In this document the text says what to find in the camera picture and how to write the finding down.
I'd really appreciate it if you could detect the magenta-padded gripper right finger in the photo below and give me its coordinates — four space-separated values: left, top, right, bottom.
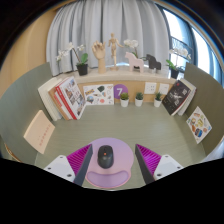
134 143 184 185

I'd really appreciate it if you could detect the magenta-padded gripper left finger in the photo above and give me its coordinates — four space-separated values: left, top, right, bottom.
43 143 94 187

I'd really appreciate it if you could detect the black computer mouse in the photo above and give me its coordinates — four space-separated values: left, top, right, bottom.
96 144 115 170

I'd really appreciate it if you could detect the purple mouse pad with wrist rest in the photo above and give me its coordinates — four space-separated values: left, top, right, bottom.
84 137 135 190

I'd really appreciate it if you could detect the beige card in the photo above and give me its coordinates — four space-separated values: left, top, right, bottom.
23 109 56 155

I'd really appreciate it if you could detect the colourful sticker card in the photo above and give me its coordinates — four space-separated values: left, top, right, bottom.
185 105 213 145

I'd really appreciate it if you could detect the small plant in white pot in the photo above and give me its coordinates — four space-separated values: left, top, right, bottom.
153 92 163 108
134 92 145 108
119 92 130 108

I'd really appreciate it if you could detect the black book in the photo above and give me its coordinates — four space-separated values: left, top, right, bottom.
161 79 192 116

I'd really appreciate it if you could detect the red and white magazine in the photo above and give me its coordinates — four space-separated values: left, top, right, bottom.
54 76 88 121

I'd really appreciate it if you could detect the brown book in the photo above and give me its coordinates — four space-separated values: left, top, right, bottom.
48 85 70 121

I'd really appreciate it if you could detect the thick white book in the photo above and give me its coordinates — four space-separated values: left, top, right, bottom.
177 78 198 117

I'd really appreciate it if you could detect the grey-green desk partition panel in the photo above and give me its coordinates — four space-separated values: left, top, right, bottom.
0 62 54 164
183 62 224 156

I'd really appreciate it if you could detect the white picture sticker sheet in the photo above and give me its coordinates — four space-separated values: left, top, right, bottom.
82 83 115 106

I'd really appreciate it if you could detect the purple round number sign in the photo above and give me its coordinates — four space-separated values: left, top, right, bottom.
113 83 129 100

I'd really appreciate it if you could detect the white orchid in black pot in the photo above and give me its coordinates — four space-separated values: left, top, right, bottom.
165 47 191 80
55 41 90 77

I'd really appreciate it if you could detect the black horse figure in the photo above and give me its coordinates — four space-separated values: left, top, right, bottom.
145 53 162 72

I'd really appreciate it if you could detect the pink horse figure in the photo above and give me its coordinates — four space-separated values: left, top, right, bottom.
124 51 145 74

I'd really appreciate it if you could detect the wooden hand model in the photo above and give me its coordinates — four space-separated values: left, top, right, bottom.
91 40 107 75

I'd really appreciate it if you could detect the white orchid plant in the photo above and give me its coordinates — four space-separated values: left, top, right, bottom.
123 38 143 61

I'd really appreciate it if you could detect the wooden artist mannequin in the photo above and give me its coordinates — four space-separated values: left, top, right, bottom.
107 32 124 71

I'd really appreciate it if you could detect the dark-framed window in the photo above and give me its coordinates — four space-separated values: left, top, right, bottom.
159 8 223 76

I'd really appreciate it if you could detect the grey curtain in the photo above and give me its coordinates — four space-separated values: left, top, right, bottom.
45 0 173 77

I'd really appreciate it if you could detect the white wall socket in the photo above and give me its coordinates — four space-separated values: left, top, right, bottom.
143 81 158 95
158 82 170 96

